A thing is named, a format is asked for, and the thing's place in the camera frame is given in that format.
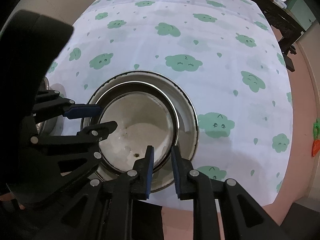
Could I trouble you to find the steel bowl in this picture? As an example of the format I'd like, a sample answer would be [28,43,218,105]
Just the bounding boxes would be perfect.
[35,76,66,137]

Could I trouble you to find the small white enamel bowl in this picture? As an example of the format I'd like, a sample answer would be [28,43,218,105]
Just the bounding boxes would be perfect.
[91,81,180,174]

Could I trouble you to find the large white enamel bowl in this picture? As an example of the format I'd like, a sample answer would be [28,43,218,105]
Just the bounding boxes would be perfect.
[81,71,199,192]

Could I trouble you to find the cloud pattern tablecloth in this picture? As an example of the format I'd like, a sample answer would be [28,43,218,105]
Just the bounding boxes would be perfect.
[47,0,293,206]

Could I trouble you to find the dark wooden sideboard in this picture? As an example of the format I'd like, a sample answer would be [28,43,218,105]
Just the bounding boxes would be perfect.
[251,0,305,72]

